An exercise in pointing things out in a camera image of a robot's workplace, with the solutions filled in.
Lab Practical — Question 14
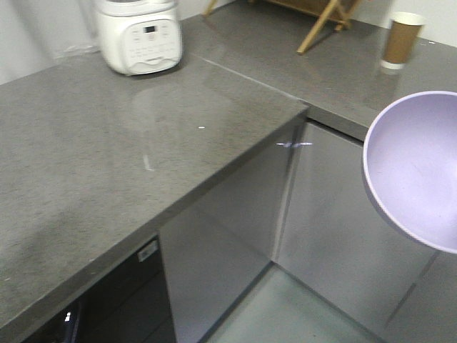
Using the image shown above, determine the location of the purple plastic bowl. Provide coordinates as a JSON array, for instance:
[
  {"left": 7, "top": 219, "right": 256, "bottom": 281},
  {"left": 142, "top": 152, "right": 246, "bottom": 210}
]
[{"left": 362, "top": 91, "right": 456, "bottom": 254}]

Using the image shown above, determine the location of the brown paper cup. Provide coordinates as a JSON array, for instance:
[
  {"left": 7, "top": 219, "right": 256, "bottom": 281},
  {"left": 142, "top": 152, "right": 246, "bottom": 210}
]
[{"left": 381, "top": 11, "right": 426, "bottom": 70}]

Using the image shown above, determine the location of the grey cabinet door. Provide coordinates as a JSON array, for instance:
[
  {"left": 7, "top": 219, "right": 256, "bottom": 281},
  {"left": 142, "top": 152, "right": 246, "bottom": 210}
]
[{"left": 159, "top": 122, "right": 303, "bottom": 342}]

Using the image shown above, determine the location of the white side cabinet panel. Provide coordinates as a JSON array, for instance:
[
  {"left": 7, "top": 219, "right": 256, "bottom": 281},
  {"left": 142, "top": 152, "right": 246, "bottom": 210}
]
[{"left": 278, "top": 122, "right": 456, "bottom": 342}]

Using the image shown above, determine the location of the white blender appliance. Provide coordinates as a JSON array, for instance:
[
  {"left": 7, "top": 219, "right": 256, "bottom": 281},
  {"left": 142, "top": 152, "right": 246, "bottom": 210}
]
[{"left": 94, "top": 1, "right": 183, "bottom": 75}]

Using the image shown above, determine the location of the black disinfection cabinet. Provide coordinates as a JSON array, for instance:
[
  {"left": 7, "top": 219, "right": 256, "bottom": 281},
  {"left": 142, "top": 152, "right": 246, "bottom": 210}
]
[{"left": 26, "top": 238, "right": 176, "bottom": 342}]

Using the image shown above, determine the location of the wooden rack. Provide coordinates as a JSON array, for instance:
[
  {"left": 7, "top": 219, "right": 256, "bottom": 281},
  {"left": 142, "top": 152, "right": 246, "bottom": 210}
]
[{"left": 203, "top": 0, "right": 361, "bottom": 55}]

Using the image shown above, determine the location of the clear plastic wrap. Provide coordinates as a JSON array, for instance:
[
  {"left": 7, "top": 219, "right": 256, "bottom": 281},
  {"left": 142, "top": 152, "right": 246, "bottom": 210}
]
[{"left": 54, "top": 44, "right": 99, "bottom": 60}]

